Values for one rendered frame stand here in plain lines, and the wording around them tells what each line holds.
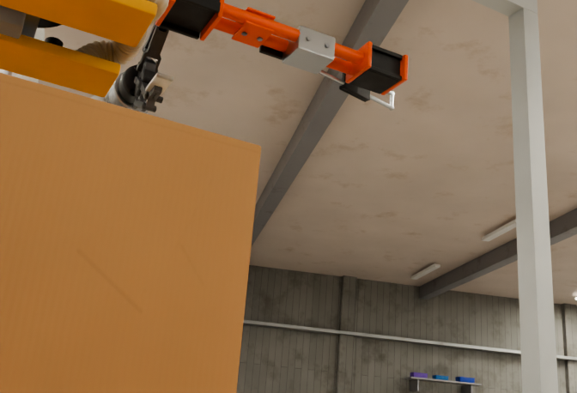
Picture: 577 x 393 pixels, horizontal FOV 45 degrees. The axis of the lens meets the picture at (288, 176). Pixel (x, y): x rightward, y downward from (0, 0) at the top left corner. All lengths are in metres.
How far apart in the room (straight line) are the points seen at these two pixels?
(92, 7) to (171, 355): 0.46
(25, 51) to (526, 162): 3.24
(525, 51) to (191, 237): 3.63
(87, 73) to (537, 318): 2.99
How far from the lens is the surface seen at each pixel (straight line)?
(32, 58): 1.13
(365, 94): 1.32
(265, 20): 1.16
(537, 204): 3.94
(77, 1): 0.96
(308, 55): 1.18
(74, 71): 1.13
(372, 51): 1.25
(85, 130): 0.80
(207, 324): 0.79
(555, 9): 6.09
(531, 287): 3.81
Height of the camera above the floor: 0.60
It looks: 21 degrees up
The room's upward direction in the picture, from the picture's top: 5 degrees clockwise
